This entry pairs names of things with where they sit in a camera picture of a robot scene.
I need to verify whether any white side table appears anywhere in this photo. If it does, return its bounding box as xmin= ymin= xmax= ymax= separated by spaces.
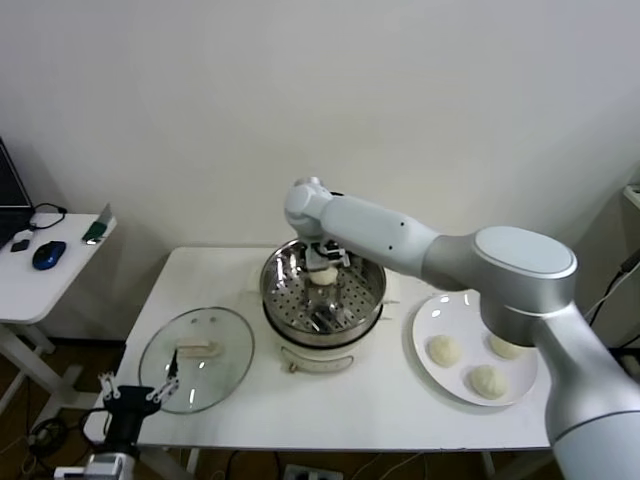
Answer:
xmin=0 ymin=213 xmax=119 ymax=426

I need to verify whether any black floor cable coil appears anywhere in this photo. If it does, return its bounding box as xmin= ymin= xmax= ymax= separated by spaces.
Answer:
xmin=27 ymin=418 xmax=71 ymax=474

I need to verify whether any black looped desk cable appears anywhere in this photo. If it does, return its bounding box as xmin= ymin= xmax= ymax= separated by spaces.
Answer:
xmin=28 ymin=203 xmax=69 ymax=232

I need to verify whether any steel steamer basket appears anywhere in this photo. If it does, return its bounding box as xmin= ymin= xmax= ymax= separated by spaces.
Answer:
xmin=259 ymin=237 xmax=389 ymax=346

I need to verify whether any green handled scraper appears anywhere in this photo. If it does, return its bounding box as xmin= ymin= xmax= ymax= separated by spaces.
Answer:
xmin=81 ymin=203 xmax=112 ymax=247

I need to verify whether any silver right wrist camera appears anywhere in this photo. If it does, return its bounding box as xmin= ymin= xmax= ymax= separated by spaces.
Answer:
xmin=322 ymin=240 xmax=352 ymax=267

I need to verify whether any black laptop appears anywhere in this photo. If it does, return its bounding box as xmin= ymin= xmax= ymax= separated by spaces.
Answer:
xmin=0 ymin=135 xmax=35 ymax=251

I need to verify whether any blue computer mouse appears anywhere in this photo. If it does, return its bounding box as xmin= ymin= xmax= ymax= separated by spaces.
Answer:
xmin=32 ymin=240 xmax=68 ymax=272

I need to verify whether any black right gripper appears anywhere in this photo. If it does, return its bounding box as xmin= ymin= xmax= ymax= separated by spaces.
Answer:
xmin=302 ymin=239 xmax=350 ymax=275

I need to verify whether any white power strip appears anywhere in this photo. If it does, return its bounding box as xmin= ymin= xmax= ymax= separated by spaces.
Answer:
xmin=283 ymin=464 xmax=345 ymax=480

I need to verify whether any white round plate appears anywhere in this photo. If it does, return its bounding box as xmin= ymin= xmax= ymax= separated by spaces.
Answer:
xmin=412 ymin=293 xmax=540 ymax=407

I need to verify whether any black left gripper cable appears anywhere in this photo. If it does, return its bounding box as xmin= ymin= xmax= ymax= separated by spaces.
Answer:
xmin=81 ymin=407 xmax=111 ymax=446

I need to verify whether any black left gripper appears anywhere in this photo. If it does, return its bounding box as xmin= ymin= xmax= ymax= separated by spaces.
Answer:
xmin=97 ymin=348 xmax=181 ymax=444

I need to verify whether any cream electric cooking pot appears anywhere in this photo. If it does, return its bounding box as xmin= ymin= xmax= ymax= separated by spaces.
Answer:
xmin=246 ymin=264 xmax=404 ymax=375

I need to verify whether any glass pot lid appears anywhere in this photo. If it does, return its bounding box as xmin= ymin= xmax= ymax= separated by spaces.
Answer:
xmin=138 ymin=307 xmax=256 ymax=415

